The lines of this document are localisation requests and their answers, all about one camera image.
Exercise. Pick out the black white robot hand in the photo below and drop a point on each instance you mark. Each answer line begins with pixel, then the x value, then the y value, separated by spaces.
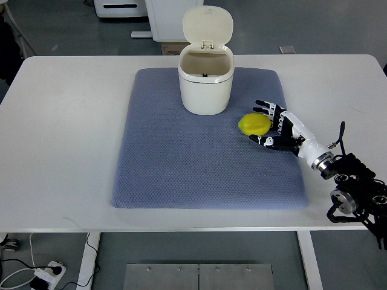
pixel 293 136

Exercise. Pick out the yellow lemon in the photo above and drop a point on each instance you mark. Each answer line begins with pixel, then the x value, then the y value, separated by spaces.
pixel 254 124

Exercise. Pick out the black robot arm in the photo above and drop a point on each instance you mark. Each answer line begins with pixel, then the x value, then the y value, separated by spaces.
pixel 358 195

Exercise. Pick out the white trash bin with lid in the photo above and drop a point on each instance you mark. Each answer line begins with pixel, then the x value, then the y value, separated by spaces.
pixel 206 65

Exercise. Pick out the grey floor socket plate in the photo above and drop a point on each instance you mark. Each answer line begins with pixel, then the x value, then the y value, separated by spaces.
pixel 288 49

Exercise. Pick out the right white table leg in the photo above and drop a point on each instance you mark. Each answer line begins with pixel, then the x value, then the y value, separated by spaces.
pixel 311 268

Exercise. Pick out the blue quilted mat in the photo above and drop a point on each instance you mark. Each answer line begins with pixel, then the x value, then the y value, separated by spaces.
pixel 171 158

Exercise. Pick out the cardboard box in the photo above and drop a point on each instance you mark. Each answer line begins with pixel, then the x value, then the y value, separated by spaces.
pixel 173 48

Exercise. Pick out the right metal floor plate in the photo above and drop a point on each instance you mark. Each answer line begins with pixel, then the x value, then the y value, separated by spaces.
pixel 236 276

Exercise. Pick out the metal floor plate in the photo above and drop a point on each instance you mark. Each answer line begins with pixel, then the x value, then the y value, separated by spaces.
pixel 236 276
pixel 161 276

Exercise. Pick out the white cabinet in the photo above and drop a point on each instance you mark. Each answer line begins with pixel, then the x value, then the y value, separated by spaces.
pixel 166 20

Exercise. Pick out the left metal floor plate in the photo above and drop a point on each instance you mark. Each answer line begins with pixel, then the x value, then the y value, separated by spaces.
pixel 161 276

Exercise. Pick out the white appliance with slot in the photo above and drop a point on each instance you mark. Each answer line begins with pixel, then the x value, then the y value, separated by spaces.
pixel 120 8

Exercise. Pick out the white power strip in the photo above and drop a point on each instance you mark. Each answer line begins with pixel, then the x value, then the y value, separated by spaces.
pixel 52 273

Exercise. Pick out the dark chair at left edge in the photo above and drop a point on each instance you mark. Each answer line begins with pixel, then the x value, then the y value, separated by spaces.
pixel 11 59

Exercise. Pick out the black plug adapter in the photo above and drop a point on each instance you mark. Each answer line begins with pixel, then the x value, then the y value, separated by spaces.
pixel 39 284

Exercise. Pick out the caster wheel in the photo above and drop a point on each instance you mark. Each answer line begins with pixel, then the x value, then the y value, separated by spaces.
pixel 9 244

